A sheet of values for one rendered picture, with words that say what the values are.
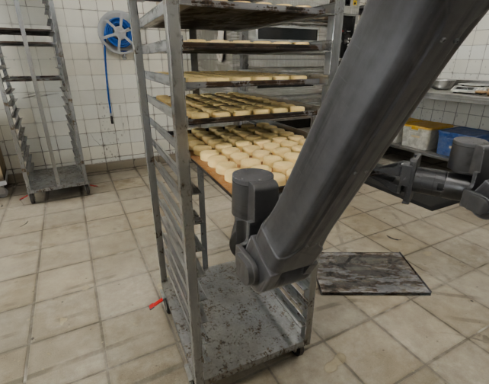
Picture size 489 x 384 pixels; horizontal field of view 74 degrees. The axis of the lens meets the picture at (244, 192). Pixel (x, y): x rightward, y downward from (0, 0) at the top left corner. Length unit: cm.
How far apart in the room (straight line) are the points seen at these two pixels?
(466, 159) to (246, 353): 102
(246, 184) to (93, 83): 358
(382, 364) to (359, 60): 150
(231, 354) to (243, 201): 102
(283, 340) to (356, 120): 126
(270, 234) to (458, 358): 153
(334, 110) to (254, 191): 18
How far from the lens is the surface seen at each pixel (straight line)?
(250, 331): 147
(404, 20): 23
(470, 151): 74
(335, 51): 102
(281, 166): 74
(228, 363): 137
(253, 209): 42
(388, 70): 23
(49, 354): 180
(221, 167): 74
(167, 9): 82
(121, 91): 397
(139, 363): 162
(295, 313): 144
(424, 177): 77
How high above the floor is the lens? 119
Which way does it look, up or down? 22 degrees down
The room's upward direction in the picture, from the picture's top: straight up
